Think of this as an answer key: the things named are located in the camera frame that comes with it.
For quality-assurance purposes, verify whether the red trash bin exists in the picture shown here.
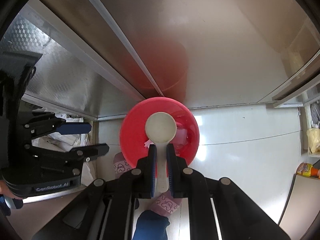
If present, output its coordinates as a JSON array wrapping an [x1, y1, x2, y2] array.
[[119, 97, 200, 167]]

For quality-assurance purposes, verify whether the white plastic spoon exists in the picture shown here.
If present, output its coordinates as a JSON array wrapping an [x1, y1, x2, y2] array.
[[145, 112, 177, 193]]

